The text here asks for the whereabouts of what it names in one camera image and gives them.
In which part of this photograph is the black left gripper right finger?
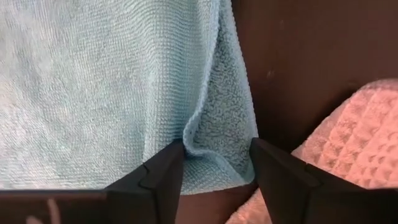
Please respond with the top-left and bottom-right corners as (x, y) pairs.
(250, 137), (371, 224)

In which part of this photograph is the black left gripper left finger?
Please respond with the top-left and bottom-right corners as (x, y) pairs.
(104, 138), (187, 224)

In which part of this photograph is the grey waffle-weave towel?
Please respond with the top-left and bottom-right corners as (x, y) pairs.
(225, 77), (398, 224)

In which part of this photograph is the teal microfiber towel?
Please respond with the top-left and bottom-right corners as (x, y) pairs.
(0, 0), (259, 195)

